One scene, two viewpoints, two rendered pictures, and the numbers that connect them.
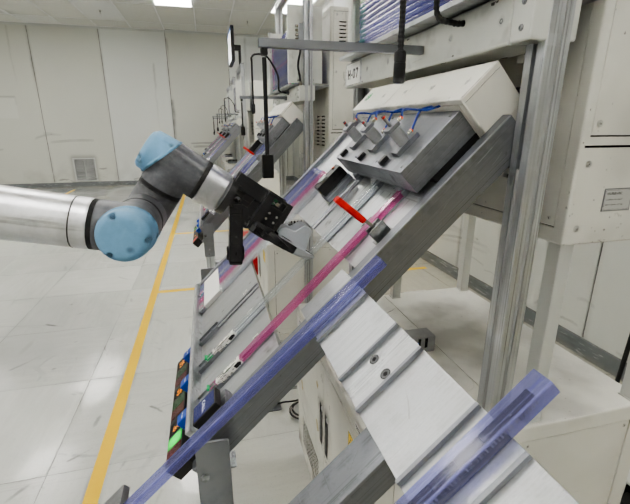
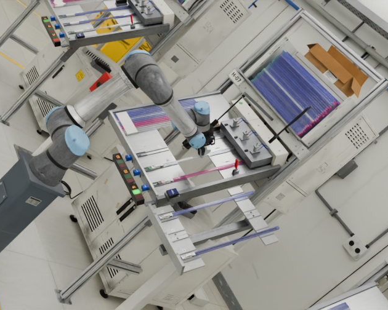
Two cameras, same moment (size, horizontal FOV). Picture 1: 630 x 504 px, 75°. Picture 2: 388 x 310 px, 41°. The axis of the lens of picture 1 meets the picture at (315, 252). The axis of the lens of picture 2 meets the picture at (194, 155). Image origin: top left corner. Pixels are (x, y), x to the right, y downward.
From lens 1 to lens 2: 2.11 m
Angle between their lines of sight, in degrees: 36
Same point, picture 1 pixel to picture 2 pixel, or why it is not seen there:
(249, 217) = not seen: hidden behind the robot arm
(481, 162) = (268, 172)
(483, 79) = (282, 154)
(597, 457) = (215, 264)
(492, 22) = (294, 143)
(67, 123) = not seen: outside the picture
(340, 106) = (192, 35)
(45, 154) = not seen: outside the picture
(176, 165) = (206, 117)
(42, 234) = (185, 130)
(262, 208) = (209, 139)
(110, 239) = (197, 142)
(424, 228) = (246, 179)
